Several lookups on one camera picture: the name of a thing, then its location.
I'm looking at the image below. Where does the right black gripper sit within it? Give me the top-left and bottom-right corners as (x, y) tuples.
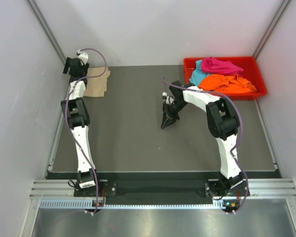
(161, 100), (188, 130)

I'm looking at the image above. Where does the beige t shirt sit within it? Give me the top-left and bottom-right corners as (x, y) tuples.
(83, 67), (111, 98)

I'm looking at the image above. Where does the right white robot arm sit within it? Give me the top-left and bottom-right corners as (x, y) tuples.
(161, 81), (244, 199)

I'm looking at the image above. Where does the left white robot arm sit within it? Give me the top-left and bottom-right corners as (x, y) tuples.
(61, 49), (102, 197)

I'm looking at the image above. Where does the light blue t shirt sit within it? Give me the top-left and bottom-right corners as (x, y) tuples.
(189, 60), (211, 86)

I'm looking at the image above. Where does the pink t shirt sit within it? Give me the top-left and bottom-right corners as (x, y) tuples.
(201, 57), (244, 76)

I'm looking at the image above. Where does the orange t shirt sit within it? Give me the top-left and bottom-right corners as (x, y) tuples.
(199, 74), (257, 94)

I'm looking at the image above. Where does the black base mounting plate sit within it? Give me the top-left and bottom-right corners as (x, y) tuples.
(74, 171), (250, 205)

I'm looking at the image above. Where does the red plastic bin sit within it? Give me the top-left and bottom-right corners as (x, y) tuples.
(184, 56), (267, 100)

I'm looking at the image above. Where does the left aluminium corner post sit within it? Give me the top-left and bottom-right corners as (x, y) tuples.
(26, 0), (67, 66)

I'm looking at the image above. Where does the aluminium corner post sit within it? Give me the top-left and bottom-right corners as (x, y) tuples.
(26, 0), (67, 66)
(253, 0), (293, 60)

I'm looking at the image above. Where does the aluminium front rail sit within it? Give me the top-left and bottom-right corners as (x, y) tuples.
(30, 179), (296, 210)

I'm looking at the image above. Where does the right aluminium corner post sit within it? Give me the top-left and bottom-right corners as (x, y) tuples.
(253, 0), (293, 60)

